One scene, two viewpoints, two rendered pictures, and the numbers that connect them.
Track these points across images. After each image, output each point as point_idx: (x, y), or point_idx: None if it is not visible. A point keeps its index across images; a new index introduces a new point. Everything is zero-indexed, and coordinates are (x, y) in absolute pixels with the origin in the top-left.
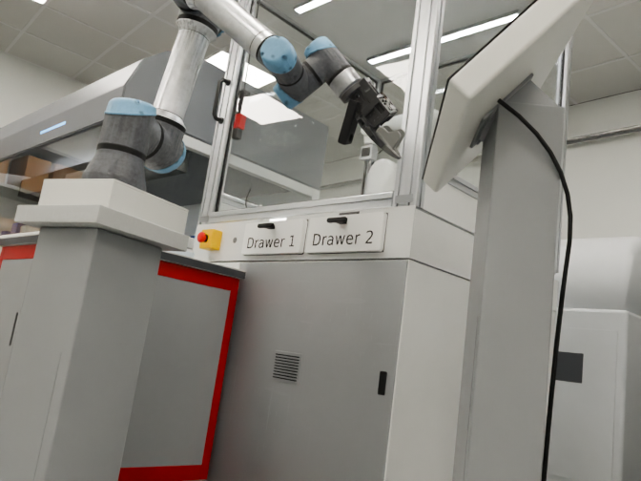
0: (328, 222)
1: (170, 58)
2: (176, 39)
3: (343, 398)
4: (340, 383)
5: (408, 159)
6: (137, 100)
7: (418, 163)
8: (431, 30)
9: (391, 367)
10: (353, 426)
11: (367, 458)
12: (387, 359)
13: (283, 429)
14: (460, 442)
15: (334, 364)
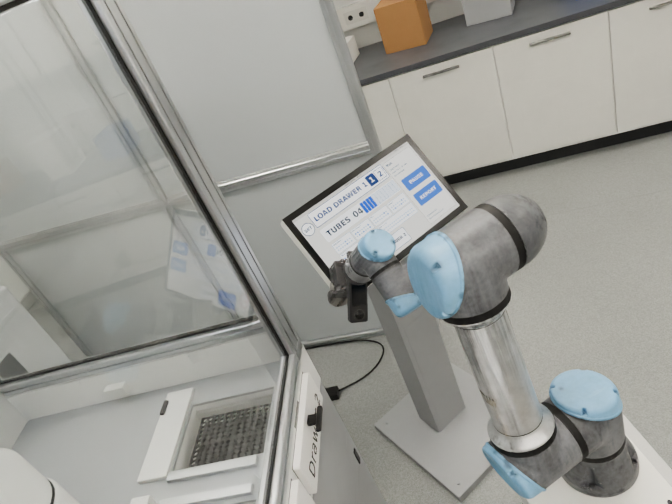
0: (305, 441)
1: (519, 348)
2: (510, 321)
3: (362, 502)
4: (358, 501)
5: (282, 319)
6: (582, 370)
7: (286, 315)
8: (218, 189)
9: (352, 441)
10: (368, 499)
11: (374, 494)
12: (350, 442)
13: None
14: (429, 362)
15: (353, 502)
